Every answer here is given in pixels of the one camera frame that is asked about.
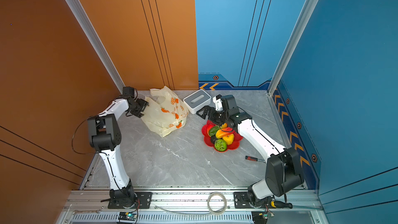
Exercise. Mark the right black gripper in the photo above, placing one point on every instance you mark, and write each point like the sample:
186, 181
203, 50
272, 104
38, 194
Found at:
207, 109

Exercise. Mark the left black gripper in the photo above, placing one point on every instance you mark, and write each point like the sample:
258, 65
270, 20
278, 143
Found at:
143, 104

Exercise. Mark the cream plastic bag orange prints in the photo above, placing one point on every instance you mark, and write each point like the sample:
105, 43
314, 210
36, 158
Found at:
165, 112

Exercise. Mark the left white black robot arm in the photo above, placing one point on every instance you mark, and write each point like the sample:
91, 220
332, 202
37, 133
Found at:
105, 137

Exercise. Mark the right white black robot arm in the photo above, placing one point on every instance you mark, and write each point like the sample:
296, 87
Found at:
283, 167

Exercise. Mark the red yellow long mango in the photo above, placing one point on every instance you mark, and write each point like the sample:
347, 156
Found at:
224, 132

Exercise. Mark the yellow bell pepper fruit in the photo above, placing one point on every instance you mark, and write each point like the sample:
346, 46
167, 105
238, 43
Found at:
229, 139

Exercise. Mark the red flower-shaped plate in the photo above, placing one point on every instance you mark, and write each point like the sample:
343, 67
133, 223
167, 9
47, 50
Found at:
238, 138

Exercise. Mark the black avocado fruit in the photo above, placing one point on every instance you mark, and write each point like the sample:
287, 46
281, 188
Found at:
213, 139

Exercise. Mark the white grey tissue box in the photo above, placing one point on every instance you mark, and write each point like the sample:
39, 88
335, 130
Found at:
197, 101

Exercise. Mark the red black ratchet wrench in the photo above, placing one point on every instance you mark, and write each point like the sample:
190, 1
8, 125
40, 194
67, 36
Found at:
254, 159

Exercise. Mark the coiled clear tube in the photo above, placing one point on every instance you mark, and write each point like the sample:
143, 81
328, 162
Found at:
217, 203

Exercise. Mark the yellow black screwdriver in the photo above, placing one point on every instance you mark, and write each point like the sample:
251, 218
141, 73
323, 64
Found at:
280, 204

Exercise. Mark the right green circuit board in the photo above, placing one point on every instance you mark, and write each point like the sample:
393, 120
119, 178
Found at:
261, 217

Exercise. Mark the green circuit board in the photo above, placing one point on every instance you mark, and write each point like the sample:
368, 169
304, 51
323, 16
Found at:
128, 217
261, 217

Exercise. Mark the left green circuit board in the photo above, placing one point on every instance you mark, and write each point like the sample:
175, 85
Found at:
128, 217

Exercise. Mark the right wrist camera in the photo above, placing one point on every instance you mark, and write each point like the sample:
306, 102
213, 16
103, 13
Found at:
218, 102

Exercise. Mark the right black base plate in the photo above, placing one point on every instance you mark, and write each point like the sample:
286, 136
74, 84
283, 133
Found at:
241, 199

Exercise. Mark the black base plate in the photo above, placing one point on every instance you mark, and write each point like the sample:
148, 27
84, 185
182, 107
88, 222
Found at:
241, 199
141, 200

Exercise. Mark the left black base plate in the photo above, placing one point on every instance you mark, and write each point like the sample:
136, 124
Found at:
141, 200

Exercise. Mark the silver wrench on rail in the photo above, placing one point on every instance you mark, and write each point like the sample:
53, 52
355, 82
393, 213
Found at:
87, 212

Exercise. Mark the aluminium rail frame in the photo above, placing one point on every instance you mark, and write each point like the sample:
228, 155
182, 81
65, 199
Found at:
187, 205

